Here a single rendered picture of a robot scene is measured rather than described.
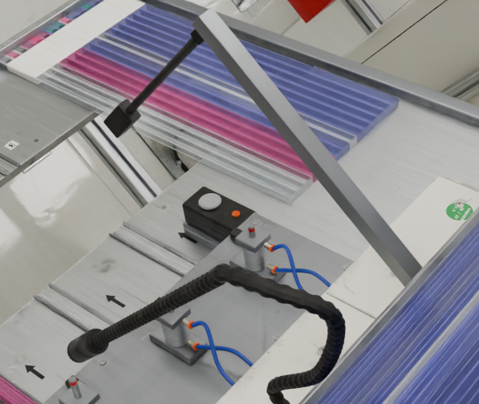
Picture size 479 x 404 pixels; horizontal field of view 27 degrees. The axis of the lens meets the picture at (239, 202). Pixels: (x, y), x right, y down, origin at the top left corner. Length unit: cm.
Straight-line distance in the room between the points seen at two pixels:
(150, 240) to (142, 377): 24
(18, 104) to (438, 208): 60
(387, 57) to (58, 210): 83
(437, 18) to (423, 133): 105
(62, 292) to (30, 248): 106
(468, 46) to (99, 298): 134
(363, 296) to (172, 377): 18
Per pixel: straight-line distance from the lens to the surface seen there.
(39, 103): 133
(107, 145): 187
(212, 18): 79
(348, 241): 106
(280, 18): 187
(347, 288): 90
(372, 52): 238
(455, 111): 120
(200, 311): 93
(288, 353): 86
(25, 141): 127
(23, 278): 210
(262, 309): 92
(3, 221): 212
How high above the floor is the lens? 199
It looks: 59 degrees down
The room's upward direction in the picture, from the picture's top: 57 degrees clockwise
